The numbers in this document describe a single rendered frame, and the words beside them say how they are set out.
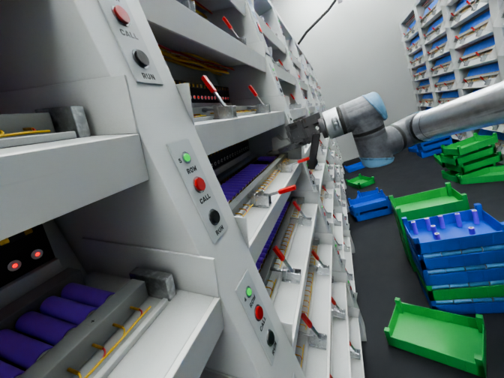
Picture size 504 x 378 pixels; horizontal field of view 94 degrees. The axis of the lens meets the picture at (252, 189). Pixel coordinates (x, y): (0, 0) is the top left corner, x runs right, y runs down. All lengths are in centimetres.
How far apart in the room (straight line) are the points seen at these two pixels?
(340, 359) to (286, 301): 41
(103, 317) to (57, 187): 13
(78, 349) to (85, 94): 22
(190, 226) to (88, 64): 18
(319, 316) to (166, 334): 54
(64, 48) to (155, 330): 28
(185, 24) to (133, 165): 29
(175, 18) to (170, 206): 30
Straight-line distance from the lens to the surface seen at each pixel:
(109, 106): 26
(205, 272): 27
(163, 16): 43
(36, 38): 33
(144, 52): 31
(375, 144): 79
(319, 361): 67
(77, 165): 21
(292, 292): 54
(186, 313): 28
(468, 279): 135
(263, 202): 48
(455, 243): 124
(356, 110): 77
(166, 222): 26
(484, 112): 72
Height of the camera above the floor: 103
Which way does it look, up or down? 12 degrees down
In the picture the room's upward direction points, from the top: 23 degrees counter-clockwise
